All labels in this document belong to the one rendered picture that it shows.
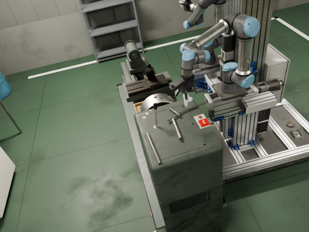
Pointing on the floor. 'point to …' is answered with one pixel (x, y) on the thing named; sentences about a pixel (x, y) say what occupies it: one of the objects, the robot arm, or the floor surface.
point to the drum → (4, 87)
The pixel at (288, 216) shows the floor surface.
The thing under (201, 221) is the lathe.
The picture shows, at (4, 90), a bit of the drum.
